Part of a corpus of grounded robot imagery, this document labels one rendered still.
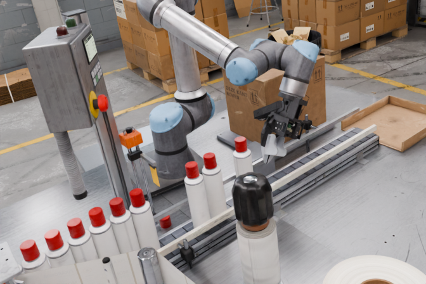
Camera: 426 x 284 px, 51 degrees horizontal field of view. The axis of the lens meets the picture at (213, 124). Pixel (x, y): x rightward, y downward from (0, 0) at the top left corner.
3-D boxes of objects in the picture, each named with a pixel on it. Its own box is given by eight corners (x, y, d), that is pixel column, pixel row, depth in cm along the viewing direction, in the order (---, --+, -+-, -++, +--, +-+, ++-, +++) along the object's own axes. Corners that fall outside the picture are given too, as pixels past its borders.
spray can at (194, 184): (200, 235, 121) (188, 172, 112) (189, 226, 125) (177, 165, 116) (215, 226, 124) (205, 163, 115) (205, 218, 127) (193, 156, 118)
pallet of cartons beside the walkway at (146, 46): (236, 71, 488) (226, -12, 449) (168, 95, 454) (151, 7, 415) (186, 51, 584) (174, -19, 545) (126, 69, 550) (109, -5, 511)
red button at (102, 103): (89, 99, 94) (103, 97, 94) (93, 92, 97) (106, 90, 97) (94, 116, 96) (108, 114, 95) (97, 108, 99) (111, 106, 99)
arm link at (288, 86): (277, 75, 127) (295, 80, 132) (272, 90, 128) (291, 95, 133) (296, 80, 121) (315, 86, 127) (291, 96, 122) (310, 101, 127)
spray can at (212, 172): (217, 225, 124) (206, 162, 115) (206, 217, 128) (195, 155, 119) (231, 216, 127) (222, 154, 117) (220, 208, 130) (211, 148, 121)
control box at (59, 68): (49, 134, 95) (20, 49, 87) (70, 102, 111) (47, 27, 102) (96, 127, 95) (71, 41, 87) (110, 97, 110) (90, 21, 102)
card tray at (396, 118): (402, 152, 153) (402, 142, 151) (341, 130, 172) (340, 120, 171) (449, 120, 167) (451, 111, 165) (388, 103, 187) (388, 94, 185)
